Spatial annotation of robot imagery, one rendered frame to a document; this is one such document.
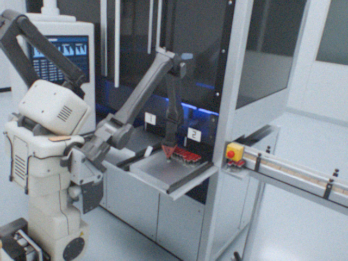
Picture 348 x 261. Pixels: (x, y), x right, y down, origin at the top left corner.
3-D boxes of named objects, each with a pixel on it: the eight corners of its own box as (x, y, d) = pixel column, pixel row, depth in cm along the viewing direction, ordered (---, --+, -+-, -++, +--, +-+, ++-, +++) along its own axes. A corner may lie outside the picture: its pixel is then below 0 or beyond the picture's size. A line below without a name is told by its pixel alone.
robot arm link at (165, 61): (160, 36, 111) (182, 46, 108) (166, 57, 124) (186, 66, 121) (91, 133, 101) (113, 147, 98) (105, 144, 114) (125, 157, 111)
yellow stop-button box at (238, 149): (231, 153, 162) (233, 141, 160) (243, 157, 158) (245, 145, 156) (224, 157, 157) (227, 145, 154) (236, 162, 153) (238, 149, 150)
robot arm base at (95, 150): (69, 148, 98) (92, 160, 91) (85, 129, 101) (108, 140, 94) (83, 161, 104) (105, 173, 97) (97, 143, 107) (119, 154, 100)
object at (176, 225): (111, 143, 383) (111, 76, 350) (260, 214, 269) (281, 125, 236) (37, 170, 308) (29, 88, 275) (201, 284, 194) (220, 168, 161)
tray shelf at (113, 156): (137, 130, 208) (137, 128, 207) (224, 165, 169) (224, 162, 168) (80, 150, 172) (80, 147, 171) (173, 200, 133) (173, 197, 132)
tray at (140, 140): (143, 129, 204) (143, 125, 203) (172, 141, 190) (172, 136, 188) (104, 143, 179) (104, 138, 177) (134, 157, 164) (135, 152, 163)
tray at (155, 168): (171, 151, 176) (171, 145, 175) (206, 166, 162) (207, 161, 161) (129, 171, 151) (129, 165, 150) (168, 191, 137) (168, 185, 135)
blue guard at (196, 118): (32, 77, 268) (30, 57, 261) (214, 145, 161) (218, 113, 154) (32, 78, 268) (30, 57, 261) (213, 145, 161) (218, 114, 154)
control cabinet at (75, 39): (81, 123, 227) (78, 15, 198) (97, 131, 216) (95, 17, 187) (14, 140, 190) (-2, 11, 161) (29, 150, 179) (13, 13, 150)
